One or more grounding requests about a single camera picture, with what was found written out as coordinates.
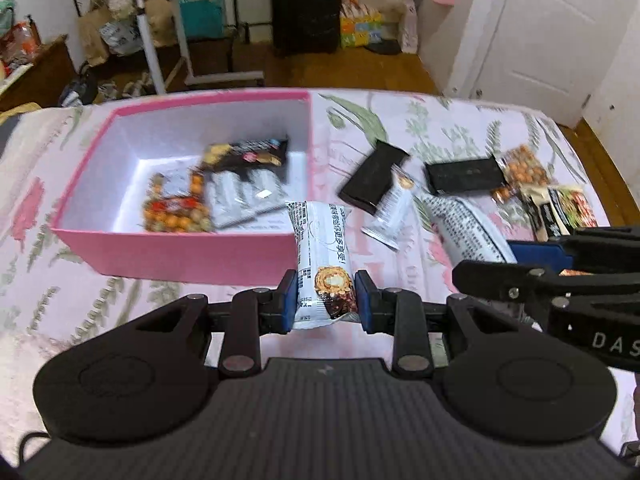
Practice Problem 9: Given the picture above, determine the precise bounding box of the black floor appliance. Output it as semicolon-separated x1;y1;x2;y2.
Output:
60;67;98;108

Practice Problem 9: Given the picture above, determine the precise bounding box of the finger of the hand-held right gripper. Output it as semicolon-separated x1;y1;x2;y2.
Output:
452;260;640;316
507;227;640;273

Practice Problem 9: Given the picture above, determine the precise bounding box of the black snack packet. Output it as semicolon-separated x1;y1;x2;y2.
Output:
424;156;506;196
339;140;412;216

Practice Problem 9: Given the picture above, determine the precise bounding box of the floral bed sheet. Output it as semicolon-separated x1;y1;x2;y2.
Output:
0;90;640;461

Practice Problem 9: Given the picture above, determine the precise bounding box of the red gift bag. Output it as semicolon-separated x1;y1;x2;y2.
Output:
0;22;38;66

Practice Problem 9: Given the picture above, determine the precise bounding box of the white snack bar packet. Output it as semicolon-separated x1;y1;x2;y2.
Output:
286;200;360;331
420;195;518;266
207;172;248;228
245;170;288;218
361;165;416;252

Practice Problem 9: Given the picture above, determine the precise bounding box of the teal shopping bag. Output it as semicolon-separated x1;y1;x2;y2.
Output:
177;0;226;38

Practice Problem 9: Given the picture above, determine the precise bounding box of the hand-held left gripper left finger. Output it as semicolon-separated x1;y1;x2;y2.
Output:
135;270;298;378

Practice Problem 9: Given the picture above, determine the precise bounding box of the yellow cloth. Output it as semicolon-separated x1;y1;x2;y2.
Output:
0;102;41;126

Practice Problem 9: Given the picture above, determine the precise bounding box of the pair of shoes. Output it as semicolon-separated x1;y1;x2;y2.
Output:
97;80;151;101

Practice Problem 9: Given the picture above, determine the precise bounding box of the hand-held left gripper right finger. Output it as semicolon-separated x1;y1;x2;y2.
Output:
354;270;531;378

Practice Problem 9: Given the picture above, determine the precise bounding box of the pink cardboard box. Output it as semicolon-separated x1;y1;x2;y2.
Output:
50;89;316;285

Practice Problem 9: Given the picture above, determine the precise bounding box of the wooden side cabinet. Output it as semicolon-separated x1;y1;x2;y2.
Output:
0;35;76;111

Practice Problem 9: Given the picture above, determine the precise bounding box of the white plastic package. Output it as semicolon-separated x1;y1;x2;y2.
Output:
400;0;418;55

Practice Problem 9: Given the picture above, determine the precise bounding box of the black hard suitcase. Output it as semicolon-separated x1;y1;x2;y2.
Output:
270;0;343;56

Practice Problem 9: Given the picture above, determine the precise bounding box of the dark cookie snack packet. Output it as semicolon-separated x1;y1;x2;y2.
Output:
202;135;291;183

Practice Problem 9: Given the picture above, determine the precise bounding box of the brown paper bag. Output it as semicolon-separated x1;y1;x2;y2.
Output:
77;7;113;66
145;0;178;46

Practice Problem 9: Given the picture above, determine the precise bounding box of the white door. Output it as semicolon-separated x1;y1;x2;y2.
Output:
450;0;633;128

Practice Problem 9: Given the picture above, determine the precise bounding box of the white bag with blue print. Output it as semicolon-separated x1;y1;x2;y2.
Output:
100;20;143;56

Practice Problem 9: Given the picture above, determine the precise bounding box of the clear coated peanut bag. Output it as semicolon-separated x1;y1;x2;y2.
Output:
141;170;216;235
492;145;548;206

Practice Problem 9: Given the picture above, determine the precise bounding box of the colourful patterned box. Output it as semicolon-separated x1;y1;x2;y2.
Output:
340;7;383;50

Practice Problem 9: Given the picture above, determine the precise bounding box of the wooden top rolling table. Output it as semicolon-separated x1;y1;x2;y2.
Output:
127;0;266;95

